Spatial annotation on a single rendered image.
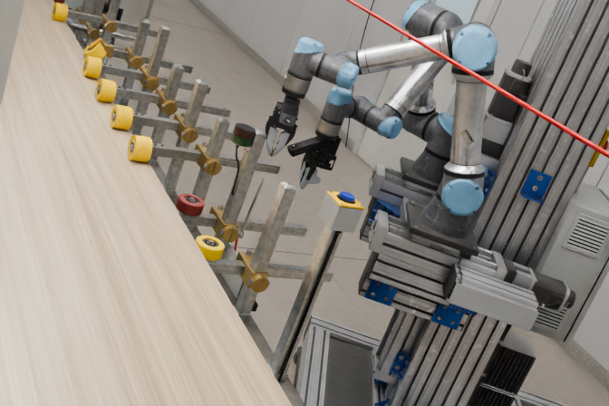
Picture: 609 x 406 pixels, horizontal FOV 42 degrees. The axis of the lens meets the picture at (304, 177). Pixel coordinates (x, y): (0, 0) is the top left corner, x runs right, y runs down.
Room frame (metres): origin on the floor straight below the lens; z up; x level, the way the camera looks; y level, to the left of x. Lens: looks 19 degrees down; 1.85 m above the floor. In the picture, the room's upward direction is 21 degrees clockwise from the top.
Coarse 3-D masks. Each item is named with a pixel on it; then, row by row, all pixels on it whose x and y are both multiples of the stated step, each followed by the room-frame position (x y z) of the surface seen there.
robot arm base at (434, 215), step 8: (432, 200) 2.35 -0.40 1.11; (440, 200) 2.32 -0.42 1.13; (424, 208) 2.36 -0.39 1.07; (432, 208) 2.32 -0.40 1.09; (440, 208) 2.31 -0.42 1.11; (424, 216) 2.33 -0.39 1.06; (432, 216) 2.32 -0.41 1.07; (440, 216) 2.30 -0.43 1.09; (448, 216) 2.30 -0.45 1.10; (456, 216) 2.30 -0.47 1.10; (432, 224) 2.29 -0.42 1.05; (440, 224) 2.29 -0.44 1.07; (448, 224) 2.29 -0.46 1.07; (456, 224) 2.29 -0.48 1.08; (464, 224) 2.32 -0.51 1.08; (440, 232) 2.28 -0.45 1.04; (448, 232) 2.28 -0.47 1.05; (456, 232) 2.29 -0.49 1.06; (464, 232) 2.32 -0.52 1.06
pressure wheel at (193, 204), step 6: (180, 198) 2.14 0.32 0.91; (186, 198) 2.15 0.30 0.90; (192, 198) 2.15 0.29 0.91; (198, 198) 2.18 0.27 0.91; (180, 204) 2.13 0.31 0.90; (186, 204) 2.12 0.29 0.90; (192, 204) 2.13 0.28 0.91; (198, 204) 2.14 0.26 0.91; (204, 204) 2.16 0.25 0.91; (180, 210) 2.12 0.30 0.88; (186, 210) 2.12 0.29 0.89; (192, 210) 2.12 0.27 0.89; (198, 210) 2.14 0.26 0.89
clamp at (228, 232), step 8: (216, 208) 2.24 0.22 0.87; (224, 208) 2.26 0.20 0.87; (216, 216) 2.21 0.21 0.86; (216, 224) 2.19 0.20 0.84; (224, 224) 2.16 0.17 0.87; (232, 224) 2.18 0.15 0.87; (216, 232) 2.18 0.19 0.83; (224, 232) 2.14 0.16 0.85; (232, 232) 2.15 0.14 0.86; (232, 240) 2.16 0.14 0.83
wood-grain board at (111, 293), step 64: (64, 64) 2.97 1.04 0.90; (0, 128) 2.17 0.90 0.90; (64, 128) 2.35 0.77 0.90; (0, 192) 1.79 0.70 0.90; (64, 192) 1.92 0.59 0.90; (128, 192) 2.06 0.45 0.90; (0, 256) 1.51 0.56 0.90; (64, 256) 1.61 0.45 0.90; (128, 256) 1.71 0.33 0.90; (192, 256) 1.83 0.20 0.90; (0, 320) 1.30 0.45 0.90; (64, 320) 1.37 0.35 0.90; (128, 320) 1.45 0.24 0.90; (192, 320) 1.54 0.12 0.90; (0, 384) 1.13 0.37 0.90; (64, 384) 1.19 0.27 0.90; (128, 384) 1.25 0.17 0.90; (192, 384) 1.32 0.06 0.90; (256, 384) 1.40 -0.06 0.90
